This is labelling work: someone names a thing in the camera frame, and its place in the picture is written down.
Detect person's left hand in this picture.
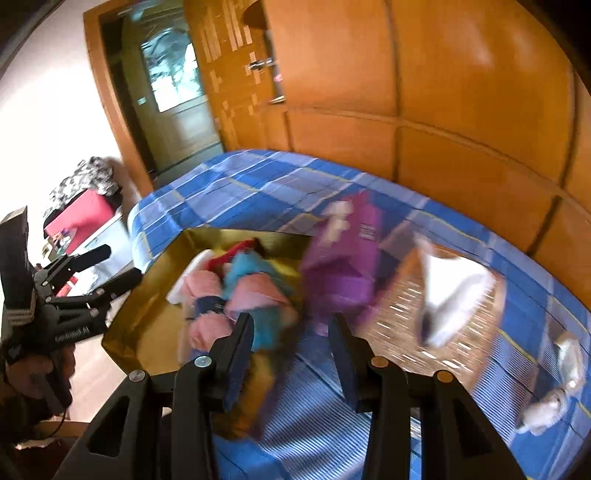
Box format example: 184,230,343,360
7,344,78,416

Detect white tissue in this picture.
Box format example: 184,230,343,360
413,233,497,347

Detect gold box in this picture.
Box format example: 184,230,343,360
102,227,315,441

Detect wooden wardrobe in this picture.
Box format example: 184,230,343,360
185,0,591,278

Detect purple box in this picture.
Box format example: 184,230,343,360
299,191,402,340

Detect small white cloth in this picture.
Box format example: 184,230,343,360
166,249,206,305

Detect pink fuzzy socks navy band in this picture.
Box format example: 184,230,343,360
182,270,234,356

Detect red soft cloth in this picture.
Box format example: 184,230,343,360
207,237,262,274

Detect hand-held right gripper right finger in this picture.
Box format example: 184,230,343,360
329,313,527,480

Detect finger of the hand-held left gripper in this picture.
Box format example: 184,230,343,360
34,244,113,297
50,266,143,315

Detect black and white patterned cloth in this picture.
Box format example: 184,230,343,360
48,157,121,206

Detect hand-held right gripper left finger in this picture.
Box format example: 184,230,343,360
65,312,256,480

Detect teal and pink fuzzy socks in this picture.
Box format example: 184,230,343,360
224,256,298,352

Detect door with glass pane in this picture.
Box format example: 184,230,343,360
85,0,227,185

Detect woven tissue box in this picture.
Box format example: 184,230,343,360
365,242,509,388

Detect white cloth with dark trim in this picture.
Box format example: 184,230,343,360
517,335,586,437

